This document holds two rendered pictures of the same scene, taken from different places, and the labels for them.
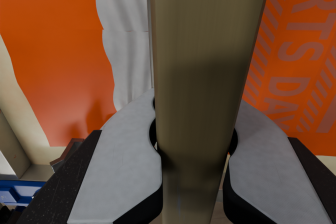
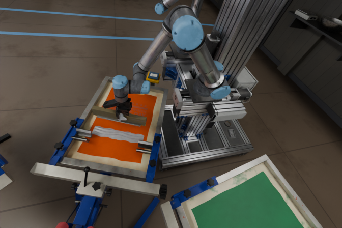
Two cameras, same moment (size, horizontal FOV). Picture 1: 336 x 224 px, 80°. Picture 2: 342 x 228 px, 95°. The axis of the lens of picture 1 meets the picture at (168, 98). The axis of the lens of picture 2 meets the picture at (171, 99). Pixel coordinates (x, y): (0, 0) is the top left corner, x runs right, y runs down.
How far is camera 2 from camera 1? 1.06 m
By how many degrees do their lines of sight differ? 52
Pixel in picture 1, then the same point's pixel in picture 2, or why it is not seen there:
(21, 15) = (109, 151)
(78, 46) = (117, 144)
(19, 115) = (129, 166)
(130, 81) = (127, 137)
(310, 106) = (140, 111)
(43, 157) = (144, 168)
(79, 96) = (127, 148)
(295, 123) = (144, 113)
